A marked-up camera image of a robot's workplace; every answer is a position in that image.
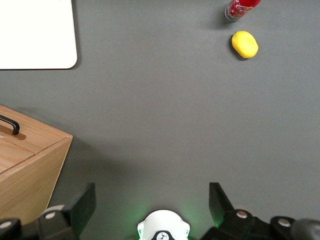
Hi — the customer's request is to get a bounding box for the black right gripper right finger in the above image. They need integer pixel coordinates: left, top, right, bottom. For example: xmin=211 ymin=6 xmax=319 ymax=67
xmin=199 ymin=182 xmax=320 ymax=240

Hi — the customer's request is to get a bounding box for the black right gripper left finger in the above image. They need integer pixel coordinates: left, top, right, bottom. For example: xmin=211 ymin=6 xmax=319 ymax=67
xmin=0 ymin=182 xmax=97 ymax=240

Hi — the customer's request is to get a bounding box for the white rectangular tray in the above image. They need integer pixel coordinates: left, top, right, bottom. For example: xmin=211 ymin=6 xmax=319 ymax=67
xmin=0 ymin=0 xmax=78 ymax=70

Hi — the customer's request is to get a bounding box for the white round device with logo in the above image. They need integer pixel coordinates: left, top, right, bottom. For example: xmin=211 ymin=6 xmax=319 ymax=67
xmin=136 ymin=209 xmax=191 ymax=240

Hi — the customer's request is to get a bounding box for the light wooden board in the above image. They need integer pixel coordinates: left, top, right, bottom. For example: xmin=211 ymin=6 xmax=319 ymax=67
xmin=0 ymin=104 xmax=74 ymax=226

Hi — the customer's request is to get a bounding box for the yellow lemon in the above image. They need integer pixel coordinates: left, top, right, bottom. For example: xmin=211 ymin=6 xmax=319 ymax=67
xmin=231 ymin=30 xmax=259 ymax=59

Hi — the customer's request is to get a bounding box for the red soda can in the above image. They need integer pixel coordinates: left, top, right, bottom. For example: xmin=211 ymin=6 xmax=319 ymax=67
xmin=224 ymin=0 xmax=262 ymax=23

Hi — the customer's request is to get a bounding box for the black metal box handle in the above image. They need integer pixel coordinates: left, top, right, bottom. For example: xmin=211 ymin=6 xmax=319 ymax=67
xmin=0 ymin=114 xmax=21 ymax=136

